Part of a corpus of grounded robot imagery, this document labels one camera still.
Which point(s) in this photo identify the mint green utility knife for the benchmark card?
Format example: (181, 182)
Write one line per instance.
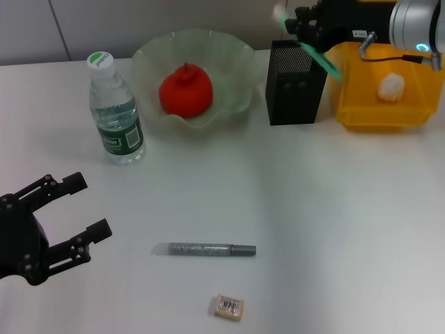
(327, 62)

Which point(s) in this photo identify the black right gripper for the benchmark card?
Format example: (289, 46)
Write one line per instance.
(347, 21)

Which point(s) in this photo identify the beige eraser with barcode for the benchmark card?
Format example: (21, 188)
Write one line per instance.
(228, 305)

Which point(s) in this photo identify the clear water bottle green label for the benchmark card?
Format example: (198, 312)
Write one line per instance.
(116, 115)

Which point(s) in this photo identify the black mesh pen holder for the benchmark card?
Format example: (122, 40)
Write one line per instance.
(293, 101)

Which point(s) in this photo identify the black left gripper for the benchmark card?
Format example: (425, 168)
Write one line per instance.
(24, 243)

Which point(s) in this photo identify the yellow plastic bin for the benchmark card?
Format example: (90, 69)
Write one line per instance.
(379, 115)

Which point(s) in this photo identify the green glass fruit bowl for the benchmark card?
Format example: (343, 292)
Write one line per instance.
(226, 62)

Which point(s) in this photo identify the silver glitter marker pen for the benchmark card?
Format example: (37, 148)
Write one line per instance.
(201, 249)

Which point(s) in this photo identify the white paper ball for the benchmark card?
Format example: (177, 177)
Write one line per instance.
(391, 87)

